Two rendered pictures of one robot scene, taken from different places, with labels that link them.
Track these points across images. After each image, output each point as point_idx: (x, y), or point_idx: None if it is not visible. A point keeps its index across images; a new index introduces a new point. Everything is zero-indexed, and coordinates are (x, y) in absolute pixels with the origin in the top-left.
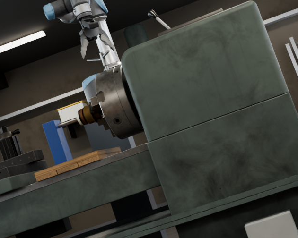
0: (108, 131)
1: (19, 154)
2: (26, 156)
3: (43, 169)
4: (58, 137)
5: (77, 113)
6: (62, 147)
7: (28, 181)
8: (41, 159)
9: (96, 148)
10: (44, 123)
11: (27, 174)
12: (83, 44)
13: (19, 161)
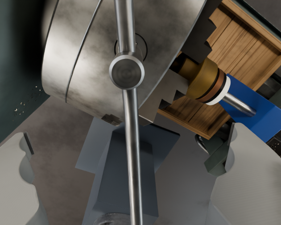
0: (126, 182)
1: None
2: (280, 140)
3: None
4: (253, 90)
5: (226, 80)
6: (243, 83)
7: (276, 96)
8: None
9: (149, 177)
10: None
11: (280, 104)
12: None
13: None
